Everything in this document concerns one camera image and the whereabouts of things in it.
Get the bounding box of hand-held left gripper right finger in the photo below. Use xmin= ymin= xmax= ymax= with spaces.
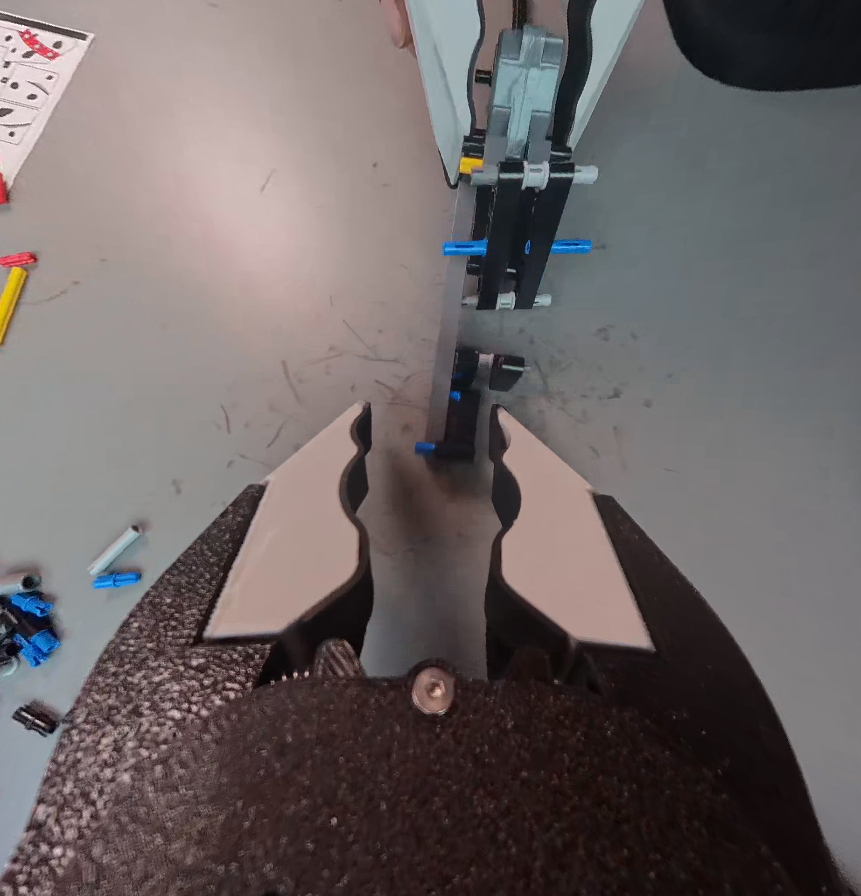
xmin=486 ymin=406 xmax=657 ymax=666

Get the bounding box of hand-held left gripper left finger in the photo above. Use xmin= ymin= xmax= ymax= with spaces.
xmin=203 ymin=401 xmax=373 ymax=652

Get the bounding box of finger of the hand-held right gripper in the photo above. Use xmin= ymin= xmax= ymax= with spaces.
xmin=555 ymin=0 xmax=645 ymax=152
xmin=405 ymin=0 xmax=487 ymax=188

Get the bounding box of black grey toy brick assembly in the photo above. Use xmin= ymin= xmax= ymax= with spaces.
xmin=414 ymin=24 xmax=601 ymax=463

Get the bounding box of grey desk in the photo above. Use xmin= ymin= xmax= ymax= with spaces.
xmin=0 ymin=0 xmax=861 ymax=883

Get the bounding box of person's right hand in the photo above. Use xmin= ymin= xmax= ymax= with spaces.
xmin=380 ymin=0 xmax=412 ymax=49

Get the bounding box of person's black clothing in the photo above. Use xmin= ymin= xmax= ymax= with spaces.
xmin=663 ymin=0 xmax=861 ymax=92

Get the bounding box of light grey toy brick pin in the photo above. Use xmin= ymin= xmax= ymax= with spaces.
xmin=86 ymin=524 xmax=145 ymax=575

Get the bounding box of pile of small toy bricks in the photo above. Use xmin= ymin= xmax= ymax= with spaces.
xmin=0 ymin=559 xmax=61 ymax=715

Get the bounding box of black toy brick connector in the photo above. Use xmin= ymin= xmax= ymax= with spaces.
xmin=12 ymin=703 xmax=59 ymax=737

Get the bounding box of yellow technic axle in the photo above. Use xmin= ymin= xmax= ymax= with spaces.
xmin=0 ymin=266 xmax=29 ymax=350

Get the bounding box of white instruction sheet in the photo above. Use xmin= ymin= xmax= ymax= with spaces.
xmin=0 ymin=14 xmax=96 ymax=184

